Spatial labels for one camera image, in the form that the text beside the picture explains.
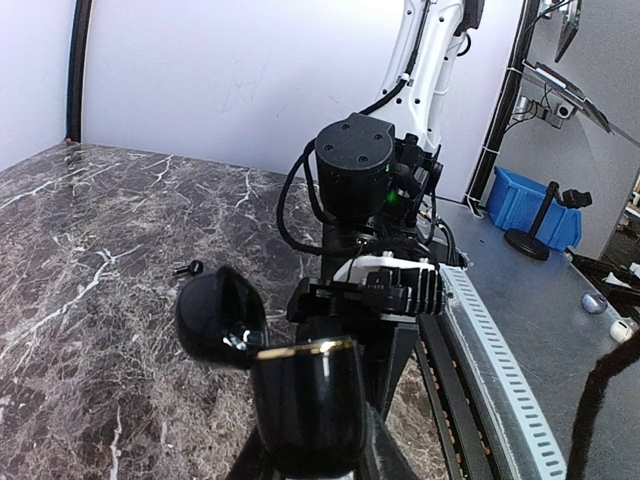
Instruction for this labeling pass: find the right black frame post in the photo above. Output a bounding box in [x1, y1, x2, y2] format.
[466, 0, 540, 216]

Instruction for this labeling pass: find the black charging case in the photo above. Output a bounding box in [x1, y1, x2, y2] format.
[175, 267, 366, 479]

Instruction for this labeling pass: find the black front frame rail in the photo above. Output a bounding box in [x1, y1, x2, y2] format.
[415, 315, 518, 479]

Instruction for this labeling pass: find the grey round knob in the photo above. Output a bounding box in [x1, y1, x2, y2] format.
[580, 292, 608, 315]

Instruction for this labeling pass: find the black earbud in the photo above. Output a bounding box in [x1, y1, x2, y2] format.
[173, 260, 204, 277]

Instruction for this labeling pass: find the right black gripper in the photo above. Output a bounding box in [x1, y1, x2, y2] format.
[287, 261, 420, 418]

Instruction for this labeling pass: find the black frame post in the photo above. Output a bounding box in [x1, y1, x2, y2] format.
[65, 0, 93, 143]
[466, 0, 540, 216]

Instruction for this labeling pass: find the white slotted cable duct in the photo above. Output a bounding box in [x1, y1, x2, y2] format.
[440, 266, 566, 479]

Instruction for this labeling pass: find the left black frame post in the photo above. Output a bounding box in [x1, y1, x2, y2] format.
[65, 0, 93, 143]

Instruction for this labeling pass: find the black desk stand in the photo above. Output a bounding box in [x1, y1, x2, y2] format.
[504, 181, 593, 261]

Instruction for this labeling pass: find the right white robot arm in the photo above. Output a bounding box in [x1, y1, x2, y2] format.
[276, 1, 484, 415]

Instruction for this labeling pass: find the blue plastic bin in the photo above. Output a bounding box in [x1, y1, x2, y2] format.
[487, 165, 583, 253]

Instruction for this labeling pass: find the white round knob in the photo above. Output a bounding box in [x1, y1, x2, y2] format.
[609, 318, 639, 344]

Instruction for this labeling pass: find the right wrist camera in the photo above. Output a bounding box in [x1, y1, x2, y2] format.
[332, 252, 445, 316]

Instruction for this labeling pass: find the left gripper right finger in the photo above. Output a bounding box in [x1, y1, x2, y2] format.
[360, 405, 418, 480]

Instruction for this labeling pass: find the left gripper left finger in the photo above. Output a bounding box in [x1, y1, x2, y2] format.
[226, 430, 275, 480]

